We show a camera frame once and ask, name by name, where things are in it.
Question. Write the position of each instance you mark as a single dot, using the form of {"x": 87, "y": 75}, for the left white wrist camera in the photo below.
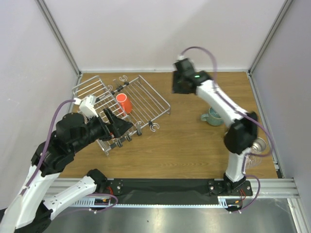
{"x": 86, "y": 106}

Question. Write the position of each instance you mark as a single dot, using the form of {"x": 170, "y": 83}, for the orange mug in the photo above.
{"x": 124, "y": 102}

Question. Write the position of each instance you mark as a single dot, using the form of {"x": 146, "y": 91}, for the white cable duct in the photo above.
{"x": 99, "y": 203}

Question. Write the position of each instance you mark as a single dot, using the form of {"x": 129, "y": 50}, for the teal ceramic mug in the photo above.
{"x": 212, "y": 118}

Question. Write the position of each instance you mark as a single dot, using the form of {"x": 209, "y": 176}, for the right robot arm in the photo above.
{"x": 241, "y": 125}

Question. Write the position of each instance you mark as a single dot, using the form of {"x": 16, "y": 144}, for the steel tumbler cup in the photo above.
{"x": 259, "y": 146}

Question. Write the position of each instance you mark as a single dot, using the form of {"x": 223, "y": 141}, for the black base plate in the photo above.
{"x": 180, "y": 190}

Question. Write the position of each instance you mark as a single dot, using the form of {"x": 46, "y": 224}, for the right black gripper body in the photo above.
{"x": 179, "y": 85}

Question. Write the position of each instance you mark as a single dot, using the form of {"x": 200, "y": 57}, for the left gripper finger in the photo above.
{"x": 110, "y": 116}
{"x": 120, "y": 126}

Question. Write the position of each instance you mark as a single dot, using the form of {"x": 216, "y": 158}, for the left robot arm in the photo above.
{"x": 30, "y": 212}

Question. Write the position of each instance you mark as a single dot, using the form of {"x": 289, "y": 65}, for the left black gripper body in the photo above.
{"x": 97, "y": 129}

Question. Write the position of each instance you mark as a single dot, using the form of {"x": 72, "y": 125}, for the silver wire dish rack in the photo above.
{"x": 147, "y": 105}

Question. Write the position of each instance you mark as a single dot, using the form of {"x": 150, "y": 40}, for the clear faceted glass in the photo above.
{"x": 252, "y": 161}

